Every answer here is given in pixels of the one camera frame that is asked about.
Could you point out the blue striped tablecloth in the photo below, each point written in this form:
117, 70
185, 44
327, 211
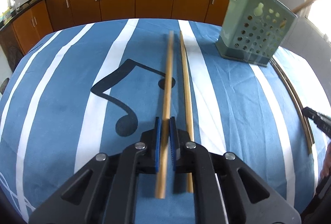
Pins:
77, 110

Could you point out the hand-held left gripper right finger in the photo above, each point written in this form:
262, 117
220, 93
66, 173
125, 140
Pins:
173, 146

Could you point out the person's right hand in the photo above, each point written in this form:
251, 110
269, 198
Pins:
327, 159

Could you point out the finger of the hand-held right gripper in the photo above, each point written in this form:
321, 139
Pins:
319, 119

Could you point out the dark wooden chopstick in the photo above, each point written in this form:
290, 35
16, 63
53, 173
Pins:
312, 136

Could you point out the green perforated utensil holder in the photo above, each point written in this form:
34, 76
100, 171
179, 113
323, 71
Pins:
256, 32

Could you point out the light wooden chopstick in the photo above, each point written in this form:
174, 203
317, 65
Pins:
168, 71
186, 89
305, 4
307, 136

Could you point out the small bright window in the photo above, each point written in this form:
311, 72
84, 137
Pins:
319, 12

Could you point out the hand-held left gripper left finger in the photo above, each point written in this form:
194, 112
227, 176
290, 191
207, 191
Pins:
158, 146

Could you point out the yellow dish soap bottle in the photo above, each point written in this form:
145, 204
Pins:
5, 16

